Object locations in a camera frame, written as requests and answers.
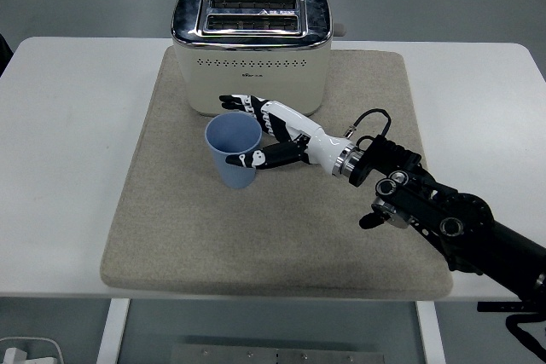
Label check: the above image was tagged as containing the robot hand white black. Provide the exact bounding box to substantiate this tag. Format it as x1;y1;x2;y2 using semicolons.
218;94;355;176

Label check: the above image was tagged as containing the blue plastic cup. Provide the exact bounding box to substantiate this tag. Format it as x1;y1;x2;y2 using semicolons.
204;112;264;190

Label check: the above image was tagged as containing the cream toaster with chrome top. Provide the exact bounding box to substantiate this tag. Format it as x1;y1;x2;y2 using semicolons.
170;0;347;119

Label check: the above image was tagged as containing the beige fabric table mat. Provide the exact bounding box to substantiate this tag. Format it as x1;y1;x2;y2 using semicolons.
99;49;454;299

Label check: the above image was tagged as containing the grey metal plate with screws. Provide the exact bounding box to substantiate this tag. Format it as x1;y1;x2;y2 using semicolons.
170;343;386;364

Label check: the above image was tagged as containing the white table leg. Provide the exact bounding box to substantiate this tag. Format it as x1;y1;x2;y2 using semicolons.
95;298;131;364
415;300;447;364

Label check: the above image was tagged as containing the black table control panel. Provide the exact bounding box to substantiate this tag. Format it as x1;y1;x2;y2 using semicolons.
476;302;525;314

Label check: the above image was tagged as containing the white tray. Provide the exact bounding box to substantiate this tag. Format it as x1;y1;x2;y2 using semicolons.
0;337;66;364

